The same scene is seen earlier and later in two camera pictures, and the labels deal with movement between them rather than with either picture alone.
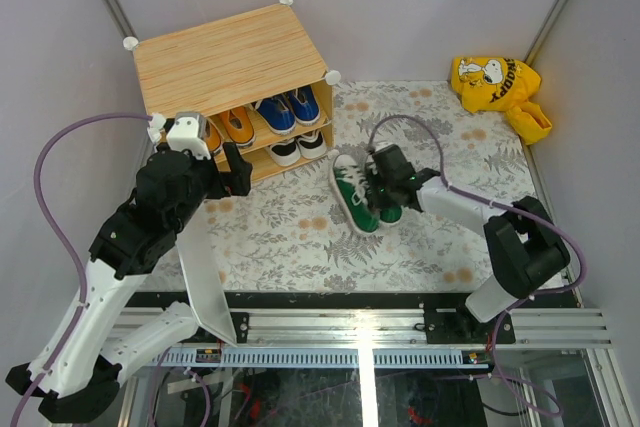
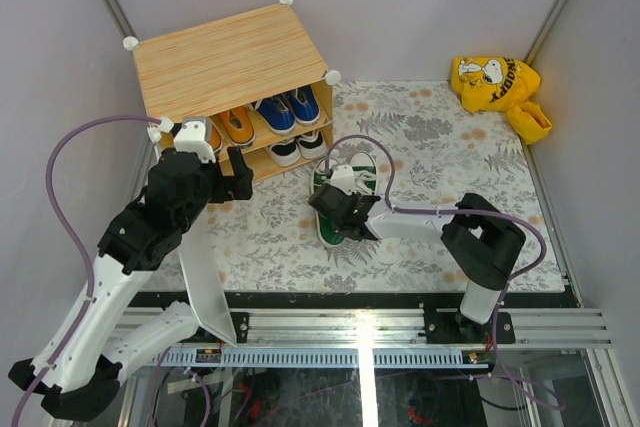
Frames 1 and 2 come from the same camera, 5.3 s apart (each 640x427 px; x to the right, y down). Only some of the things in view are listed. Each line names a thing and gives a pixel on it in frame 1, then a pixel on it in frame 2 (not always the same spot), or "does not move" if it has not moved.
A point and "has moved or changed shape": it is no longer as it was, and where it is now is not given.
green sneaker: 350,176 -> 326,231
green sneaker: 390,214 has moved or changed shape
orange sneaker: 238,126 does not move
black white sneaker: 312,145 does not move
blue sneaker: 278,113 does not move
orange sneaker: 213,137 does not move
